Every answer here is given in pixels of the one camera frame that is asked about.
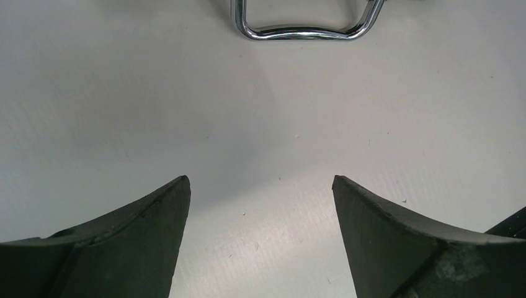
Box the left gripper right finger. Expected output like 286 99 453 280
332 176 525 297

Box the black poker set case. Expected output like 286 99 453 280
230 0 428 42

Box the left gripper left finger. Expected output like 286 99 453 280
1 176 191 297

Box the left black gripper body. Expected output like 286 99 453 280
486 207 526 239

